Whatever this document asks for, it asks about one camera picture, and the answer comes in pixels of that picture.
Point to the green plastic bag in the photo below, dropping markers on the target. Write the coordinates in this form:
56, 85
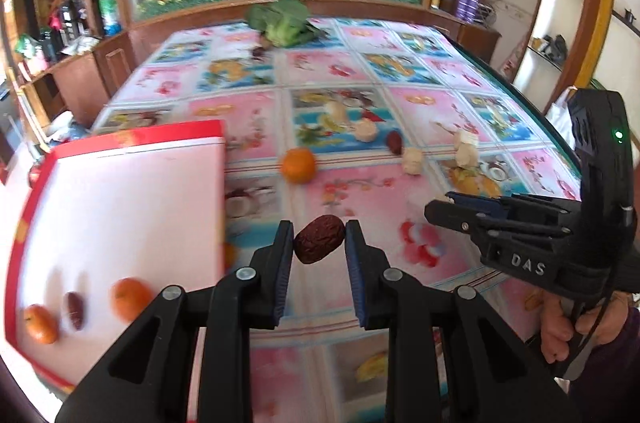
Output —
23, 44

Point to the fruit-print plastic tablecloth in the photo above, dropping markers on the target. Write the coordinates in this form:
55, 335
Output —
350, 68

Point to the beige garlic clove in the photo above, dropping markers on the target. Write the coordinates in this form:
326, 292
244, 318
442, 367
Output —
413, 161

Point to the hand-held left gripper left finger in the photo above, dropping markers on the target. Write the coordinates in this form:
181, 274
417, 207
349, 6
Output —
282, 275

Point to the white plastic bag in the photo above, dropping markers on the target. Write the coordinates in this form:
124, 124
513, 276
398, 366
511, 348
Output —
560, 113

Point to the wooden sideboard cabinet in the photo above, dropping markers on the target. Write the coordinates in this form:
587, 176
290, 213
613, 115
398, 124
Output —
85, 78

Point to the purple spray can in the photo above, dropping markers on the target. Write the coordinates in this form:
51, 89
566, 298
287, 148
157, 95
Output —
462, 5
472, 7

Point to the beige garlic pieces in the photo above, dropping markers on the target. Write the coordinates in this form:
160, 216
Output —
465, 157

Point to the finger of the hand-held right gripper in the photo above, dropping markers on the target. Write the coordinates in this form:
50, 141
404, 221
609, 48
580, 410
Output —
450, 215
480, 201

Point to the wrinkled red date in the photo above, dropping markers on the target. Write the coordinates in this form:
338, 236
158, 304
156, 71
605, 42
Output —
319, 245
75, 310
395, 143

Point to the orange mandarin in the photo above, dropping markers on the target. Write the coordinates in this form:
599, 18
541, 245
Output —
298, 164
131, 299
40, 324

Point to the green plastic bottle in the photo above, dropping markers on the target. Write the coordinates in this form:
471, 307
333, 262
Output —
109, 10

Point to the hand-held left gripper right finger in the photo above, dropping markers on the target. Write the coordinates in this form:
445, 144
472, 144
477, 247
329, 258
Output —
357, 280

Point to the person's right hand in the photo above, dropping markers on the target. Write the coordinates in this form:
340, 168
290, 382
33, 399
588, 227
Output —
552, 333

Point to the small dark red fruit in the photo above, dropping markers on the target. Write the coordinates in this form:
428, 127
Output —
258, 52

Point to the red-rimmed white box tray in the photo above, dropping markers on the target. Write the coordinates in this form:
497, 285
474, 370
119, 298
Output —
125, 213

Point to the green bok choy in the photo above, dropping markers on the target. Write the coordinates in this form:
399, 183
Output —
282, 23

